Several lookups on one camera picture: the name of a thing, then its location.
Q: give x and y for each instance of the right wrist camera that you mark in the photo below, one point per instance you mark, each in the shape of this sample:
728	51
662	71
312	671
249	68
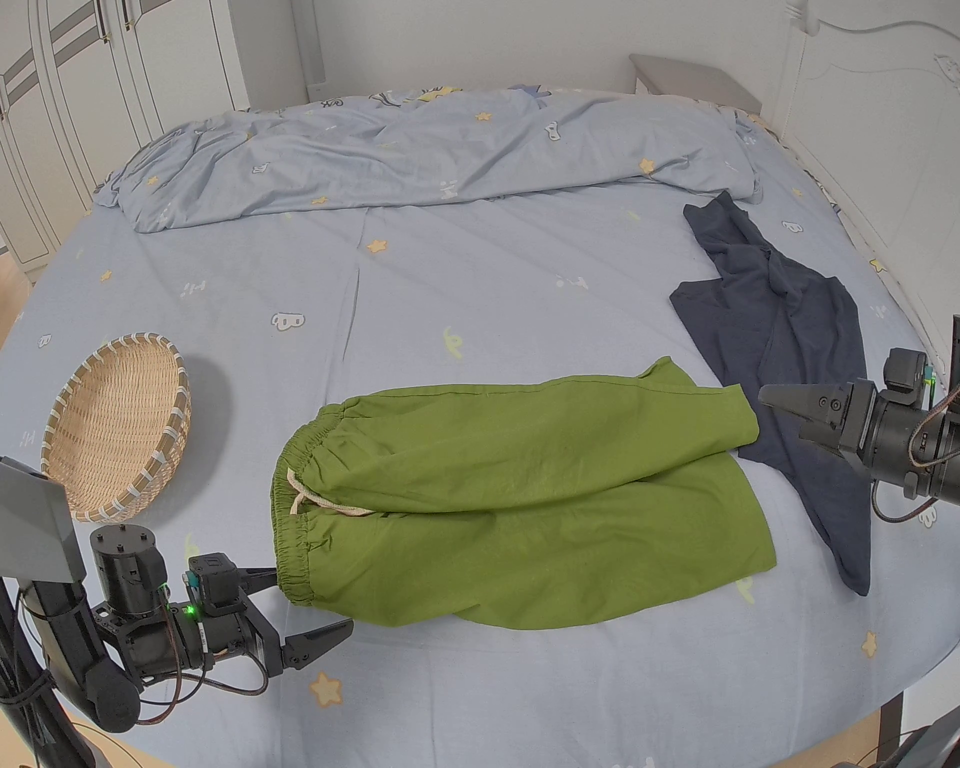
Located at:
904	371

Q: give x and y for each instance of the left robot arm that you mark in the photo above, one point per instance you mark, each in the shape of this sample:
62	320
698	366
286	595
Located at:
56	630

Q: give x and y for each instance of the green shorts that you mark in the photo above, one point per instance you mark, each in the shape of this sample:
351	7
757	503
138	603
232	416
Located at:
525	487

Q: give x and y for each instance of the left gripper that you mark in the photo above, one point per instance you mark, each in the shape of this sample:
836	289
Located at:
225	637

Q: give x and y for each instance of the white wardrobe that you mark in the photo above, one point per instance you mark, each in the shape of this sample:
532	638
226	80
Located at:
75	112

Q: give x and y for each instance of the dark blue garment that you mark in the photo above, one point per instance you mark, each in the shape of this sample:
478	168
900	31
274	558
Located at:
772	322

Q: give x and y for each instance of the round woven basket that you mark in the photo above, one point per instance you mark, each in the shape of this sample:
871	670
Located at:
112	420

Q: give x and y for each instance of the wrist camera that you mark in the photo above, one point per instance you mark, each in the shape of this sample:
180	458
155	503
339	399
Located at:
214	577
904	371

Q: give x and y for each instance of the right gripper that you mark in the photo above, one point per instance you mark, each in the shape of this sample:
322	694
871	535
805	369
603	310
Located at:
885	442

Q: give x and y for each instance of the grey bedside table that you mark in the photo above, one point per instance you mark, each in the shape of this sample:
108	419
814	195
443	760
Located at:
690	75

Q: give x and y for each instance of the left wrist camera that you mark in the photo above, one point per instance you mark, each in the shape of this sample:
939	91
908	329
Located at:
214	577

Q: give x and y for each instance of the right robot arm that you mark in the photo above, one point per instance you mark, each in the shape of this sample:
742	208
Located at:
937	457

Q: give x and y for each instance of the pale blue quilt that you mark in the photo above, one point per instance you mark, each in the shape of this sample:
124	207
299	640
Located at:
375	157

